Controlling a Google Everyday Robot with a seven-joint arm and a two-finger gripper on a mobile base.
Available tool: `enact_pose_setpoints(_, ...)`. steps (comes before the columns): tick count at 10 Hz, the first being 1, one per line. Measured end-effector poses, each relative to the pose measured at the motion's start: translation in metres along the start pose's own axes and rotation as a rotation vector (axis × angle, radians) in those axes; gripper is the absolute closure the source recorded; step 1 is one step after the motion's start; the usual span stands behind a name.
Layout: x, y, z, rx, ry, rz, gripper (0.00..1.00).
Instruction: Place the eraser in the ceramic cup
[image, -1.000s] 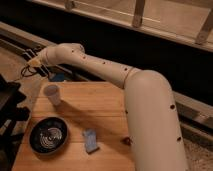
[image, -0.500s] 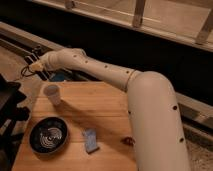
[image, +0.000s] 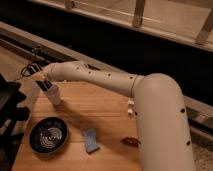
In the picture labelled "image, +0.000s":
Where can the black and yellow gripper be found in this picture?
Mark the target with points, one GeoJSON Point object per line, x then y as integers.
{"type": "Point", "coordinates": [36, 73]}

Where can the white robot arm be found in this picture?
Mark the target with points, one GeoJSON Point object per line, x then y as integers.
{"type": "Point", "coordinates": [161, 117]}

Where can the black chair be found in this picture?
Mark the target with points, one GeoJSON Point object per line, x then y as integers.
{"type": "Point", "coordinates": [10, 114]}

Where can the dark patterned bowl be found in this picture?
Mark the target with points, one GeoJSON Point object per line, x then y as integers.
{"type": "Point", "coordinates": [48, 135]}

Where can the small red brown object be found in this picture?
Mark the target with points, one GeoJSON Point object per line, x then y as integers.
{"type": "Point", "coordinates": [130, 141]}

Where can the wooden railing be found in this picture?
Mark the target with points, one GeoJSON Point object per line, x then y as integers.
{"type": "Point", "coordinates": [188, 22]}

